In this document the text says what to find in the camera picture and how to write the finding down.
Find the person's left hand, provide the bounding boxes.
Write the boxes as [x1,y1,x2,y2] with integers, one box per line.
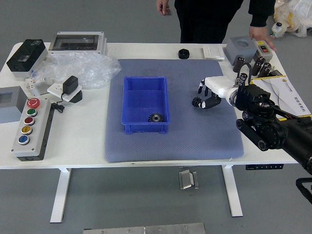
[248,25,278,52]

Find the person's right hand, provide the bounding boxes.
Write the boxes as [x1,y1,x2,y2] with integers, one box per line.
[156,0,171,17]

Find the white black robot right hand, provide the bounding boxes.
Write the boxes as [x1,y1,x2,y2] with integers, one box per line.
[197,76,236,110]

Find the big black gear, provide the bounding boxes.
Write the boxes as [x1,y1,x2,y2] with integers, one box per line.
[148,112,164,122]

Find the grey box with round hole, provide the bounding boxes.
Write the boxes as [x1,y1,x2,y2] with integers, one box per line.
[224,36,258,66]

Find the yellow white cardboard box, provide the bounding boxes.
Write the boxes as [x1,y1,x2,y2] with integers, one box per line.
[251,75,312,122]

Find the blue plastic box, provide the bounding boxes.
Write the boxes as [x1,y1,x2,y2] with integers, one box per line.
[121,76,171,135]

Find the grey clear-lid distribution box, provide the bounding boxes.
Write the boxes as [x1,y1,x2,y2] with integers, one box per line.
[48,31,108,56]

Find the grey box with window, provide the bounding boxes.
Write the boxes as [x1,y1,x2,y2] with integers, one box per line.
[0,85,28,124]

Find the white bottle black cap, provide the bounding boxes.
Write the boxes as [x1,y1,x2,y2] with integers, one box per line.
[271,21,287,39]

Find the black cylindrical capacitor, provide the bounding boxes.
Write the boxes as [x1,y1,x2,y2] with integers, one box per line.
[237,72,248,86]

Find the brown cylindrical capacitor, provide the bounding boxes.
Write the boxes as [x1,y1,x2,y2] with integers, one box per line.
[250,56,266,76]
[257,62,273,78]
[233,56,246,73]

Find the white yellow plastic bags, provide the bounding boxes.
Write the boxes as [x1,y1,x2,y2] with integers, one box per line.
[274,0,312,38]

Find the person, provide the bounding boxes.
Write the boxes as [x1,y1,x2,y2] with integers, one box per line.
[174,0,277,44]

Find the blue-grey padded mat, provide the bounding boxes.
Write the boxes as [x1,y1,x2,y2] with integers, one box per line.
[104,58,245,163]

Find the clear plastic bag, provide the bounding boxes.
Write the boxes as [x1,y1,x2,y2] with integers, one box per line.
[31,51,122,90]

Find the black table control panel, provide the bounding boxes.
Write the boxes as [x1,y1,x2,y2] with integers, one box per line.
[245,164,285,171]

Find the white table leg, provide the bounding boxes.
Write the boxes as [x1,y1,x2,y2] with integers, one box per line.
[221,165,244,217]
[50,168,72,224]

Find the black power adapter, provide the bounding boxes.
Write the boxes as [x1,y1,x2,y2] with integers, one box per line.
[62,75,79,95]

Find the white power socket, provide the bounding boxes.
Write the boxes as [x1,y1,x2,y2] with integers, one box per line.
[47,82,83,104]

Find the white plastic connector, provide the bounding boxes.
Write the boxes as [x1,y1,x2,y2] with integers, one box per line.
[25,76,49,90]

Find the grey metal plate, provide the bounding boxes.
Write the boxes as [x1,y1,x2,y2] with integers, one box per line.
[82,222,206,234]

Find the five-button control station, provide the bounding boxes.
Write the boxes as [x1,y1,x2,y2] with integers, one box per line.
[11,97,55,162]

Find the grey red-black button switch box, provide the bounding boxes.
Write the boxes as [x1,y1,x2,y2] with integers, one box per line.
[253,40,274,61]

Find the white wall switch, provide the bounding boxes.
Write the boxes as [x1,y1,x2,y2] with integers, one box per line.
[202,45,225,60]

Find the silver metal bracket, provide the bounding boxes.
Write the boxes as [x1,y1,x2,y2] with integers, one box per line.
[178,170,200,191]

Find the black-lidded grey enclosure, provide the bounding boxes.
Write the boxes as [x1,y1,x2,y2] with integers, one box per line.
[6,39,49,79]

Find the black adapter cord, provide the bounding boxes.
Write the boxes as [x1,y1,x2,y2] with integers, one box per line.
[50,92,66,114]

